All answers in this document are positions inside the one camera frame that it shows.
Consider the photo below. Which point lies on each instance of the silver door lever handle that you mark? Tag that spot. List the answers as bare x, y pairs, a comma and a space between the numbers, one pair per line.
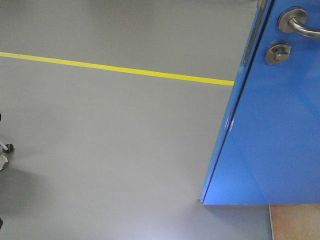
293, 21

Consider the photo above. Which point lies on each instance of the large plywood platform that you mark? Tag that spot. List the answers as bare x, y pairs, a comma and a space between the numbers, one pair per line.
295, 221

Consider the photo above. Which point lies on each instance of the office chair caster leg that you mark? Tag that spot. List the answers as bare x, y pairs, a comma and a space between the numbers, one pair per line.
7, 148

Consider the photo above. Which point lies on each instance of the white chair base piece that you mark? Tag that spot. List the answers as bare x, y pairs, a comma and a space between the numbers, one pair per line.
3, 162

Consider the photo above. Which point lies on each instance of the metal latch plate door edge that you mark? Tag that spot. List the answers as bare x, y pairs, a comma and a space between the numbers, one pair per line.
251, 44

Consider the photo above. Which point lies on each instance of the blue door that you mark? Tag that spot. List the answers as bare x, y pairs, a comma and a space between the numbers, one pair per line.
268, 147

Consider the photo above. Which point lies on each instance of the silver lock cylinder rosette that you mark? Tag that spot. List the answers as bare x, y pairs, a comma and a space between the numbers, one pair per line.
278, 53

